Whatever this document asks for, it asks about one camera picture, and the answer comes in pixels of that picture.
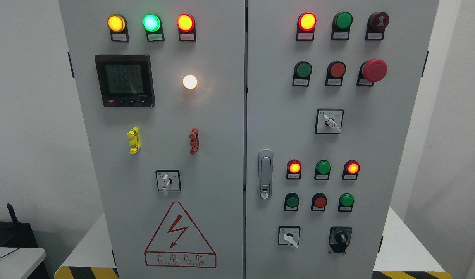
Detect white rotary light switch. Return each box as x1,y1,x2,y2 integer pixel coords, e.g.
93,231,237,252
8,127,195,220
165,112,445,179
155,169,181,196

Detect green lit indicator light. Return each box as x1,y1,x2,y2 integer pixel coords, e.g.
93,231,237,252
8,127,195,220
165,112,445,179
143,14,165,42

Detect grey electrical cabinet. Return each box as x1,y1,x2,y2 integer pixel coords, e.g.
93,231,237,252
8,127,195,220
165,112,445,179
59,0,439,279

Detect red terminal connector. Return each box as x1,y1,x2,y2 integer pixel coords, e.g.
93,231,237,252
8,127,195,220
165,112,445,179
189,127,199,155

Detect red lit indicator middle left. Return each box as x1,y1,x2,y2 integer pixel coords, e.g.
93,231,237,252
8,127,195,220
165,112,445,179
286,159,302,180

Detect white round lamp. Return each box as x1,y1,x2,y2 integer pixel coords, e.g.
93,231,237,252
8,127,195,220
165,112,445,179
182,74,198,90

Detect green push button lower left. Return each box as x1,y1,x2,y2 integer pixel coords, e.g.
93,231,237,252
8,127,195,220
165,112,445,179
284,193,300,212

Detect green push button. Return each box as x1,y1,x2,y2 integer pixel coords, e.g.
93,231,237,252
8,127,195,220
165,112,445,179
292,61,312,87
338,193,355,212
284,193,300,212

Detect green indicator middle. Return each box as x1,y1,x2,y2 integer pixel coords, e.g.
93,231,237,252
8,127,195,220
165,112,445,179
314,160,332,180

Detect white rotary selector upper right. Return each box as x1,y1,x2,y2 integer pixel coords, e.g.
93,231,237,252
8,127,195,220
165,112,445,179
315,109,344,134

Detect white rotary selector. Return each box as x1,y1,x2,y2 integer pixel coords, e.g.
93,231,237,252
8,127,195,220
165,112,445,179
278,226,301,249
315,109,344,134

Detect green push button upper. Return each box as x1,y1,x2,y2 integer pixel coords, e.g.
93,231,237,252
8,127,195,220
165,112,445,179
292,61,312,87

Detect red push button lower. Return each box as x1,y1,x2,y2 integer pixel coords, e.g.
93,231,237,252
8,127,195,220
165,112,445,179
310,193,328,212

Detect red push button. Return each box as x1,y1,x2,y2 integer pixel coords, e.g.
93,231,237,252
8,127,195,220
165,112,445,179
310,193,328,212
325,60,347,87

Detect yellow terminal connector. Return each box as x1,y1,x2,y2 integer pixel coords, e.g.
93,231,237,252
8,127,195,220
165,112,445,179
127,127,141,154

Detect white rotary selector lower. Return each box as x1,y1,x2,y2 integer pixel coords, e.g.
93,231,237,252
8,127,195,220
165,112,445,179
278,226,301,249

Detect red lit indicator middle right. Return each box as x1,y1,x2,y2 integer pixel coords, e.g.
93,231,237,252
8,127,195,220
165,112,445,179
342,160,360,181

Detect red electric danger sticker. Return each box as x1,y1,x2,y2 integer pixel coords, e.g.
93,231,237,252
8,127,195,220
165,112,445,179
144,201,217,269

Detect red push button upper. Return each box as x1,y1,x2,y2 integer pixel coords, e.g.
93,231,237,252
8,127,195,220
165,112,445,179
325,60,347,87

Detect green push button lower right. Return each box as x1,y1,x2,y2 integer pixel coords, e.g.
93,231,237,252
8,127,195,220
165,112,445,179
338,193,355,212

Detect black digital power meter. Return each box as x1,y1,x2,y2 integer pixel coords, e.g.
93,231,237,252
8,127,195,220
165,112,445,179
95,55,155,107

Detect red lit indicator light left door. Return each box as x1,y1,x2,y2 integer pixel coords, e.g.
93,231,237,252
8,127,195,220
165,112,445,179
177,14,196,42

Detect red lit indicator right door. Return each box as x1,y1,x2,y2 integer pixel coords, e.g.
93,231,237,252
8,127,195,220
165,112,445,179
296,12,317,41

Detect red emergency stop button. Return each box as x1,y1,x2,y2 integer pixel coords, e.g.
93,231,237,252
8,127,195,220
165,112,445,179
356,58,388,87

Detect green indicator top right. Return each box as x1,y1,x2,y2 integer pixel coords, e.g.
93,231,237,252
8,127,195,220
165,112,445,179
331,11,353,40

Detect yellow indicator light top left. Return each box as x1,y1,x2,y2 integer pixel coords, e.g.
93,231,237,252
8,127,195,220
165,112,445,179
107,14,129,42

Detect dark red buzzer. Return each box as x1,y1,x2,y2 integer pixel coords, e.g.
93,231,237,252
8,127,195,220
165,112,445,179
365,12,390,41

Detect white platform with hazard stripes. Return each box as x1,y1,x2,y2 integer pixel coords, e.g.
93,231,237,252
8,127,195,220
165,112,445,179
54,209,451,279

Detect white side table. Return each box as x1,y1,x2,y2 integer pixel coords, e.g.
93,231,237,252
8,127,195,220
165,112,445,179
0,247,46,279

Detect black device with antenna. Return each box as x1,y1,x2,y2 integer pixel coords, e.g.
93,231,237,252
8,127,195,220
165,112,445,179
0,203,38,248

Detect silver door latch handle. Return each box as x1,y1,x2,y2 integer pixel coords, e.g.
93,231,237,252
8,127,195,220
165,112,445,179
258,149,274,200

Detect black rotary knob switch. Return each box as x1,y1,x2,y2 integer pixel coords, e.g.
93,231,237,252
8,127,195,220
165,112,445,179
329,226,353,254

